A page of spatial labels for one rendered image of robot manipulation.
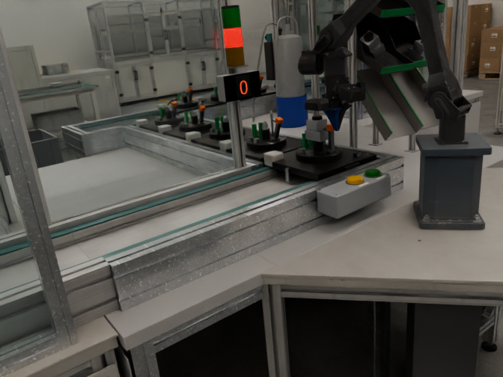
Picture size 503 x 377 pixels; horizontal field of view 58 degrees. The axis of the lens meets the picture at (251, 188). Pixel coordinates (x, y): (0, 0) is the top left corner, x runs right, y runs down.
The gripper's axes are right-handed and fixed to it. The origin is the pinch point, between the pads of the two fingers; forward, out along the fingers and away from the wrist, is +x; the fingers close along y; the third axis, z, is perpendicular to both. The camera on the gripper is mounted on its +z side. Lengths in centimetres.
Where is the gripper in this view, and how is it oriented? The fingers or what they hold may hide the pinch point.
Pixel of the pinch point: (336, 118)
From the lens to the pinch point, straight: 131.7
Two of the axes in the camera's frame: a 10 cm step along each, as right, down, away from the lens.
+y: 8.0, -2.7, 5.4
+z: 5.9, 2.1, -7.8
